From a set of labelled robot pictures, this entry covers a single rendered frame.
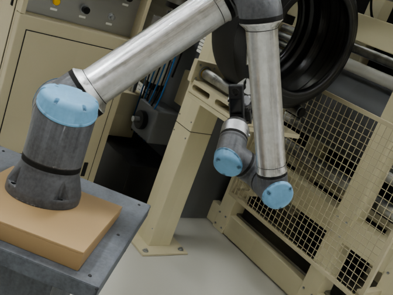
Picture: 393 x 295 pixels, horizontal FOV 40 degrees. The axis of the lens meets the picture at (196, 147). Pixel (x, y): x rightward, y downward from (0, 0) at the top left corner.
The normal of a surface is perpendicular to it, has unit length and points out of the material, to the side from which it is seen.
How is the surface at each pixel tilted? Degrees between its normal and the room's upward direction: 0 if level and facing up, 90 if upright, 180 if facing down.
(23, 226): 3
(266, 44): 89
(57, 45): 90
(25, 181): 67
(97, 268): 0
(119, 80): 95
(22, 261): 90
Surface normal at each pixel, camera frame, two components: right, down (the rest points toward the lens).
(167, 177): -0.77, -0.09
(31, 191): 0.00, -0.12
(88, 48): 0.54, 0.43
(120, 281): 0.33, -0.90
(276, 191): 0.25, 0.40
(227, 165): -0.29, 0.71
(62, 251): -0.14, 0.25
